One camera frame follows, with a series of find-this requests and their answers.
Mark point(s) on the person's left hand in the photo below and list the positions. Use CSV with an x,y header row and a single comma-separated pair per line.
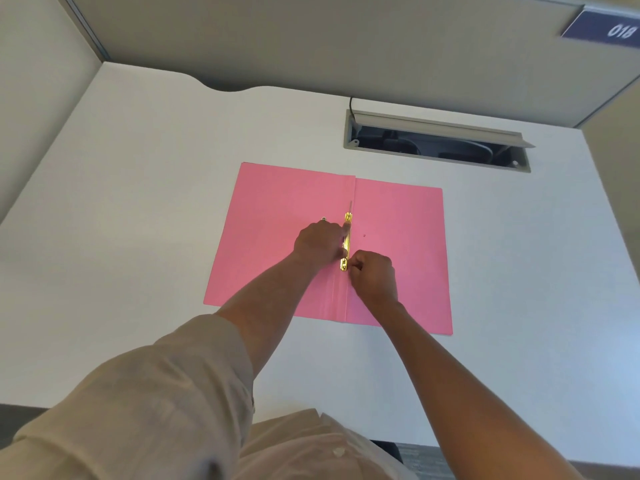
x,y
320,244

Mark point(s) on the person's right hand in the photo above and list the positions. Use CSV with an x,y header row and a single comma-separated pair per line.
x,y
375,279

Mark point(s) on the gold metal fastener bar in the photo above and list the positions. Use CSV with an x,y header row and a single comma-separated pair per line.
x,y
348,218

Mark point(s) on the pink folder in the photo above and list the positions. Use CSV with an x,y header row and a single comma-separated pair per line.
x,y
260,204

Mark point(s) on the person's right forearm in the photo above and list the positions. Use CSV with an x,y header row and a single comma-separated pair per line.
x,y
450,394

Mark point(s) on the beige shirt torso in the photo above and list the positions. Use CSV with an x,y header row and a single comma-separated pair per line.
x,y
310,449

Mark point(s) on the grey desk partition panel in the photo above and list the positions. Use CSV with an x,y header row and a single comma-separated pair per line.
x,y
325,44

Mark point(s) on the white rounded side divider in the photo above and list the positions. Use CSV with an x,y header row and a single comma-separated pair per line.
x,y
35,94

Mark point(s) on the blue number label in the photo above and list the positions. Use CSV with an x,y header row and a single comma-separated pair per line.
x,y
590,27

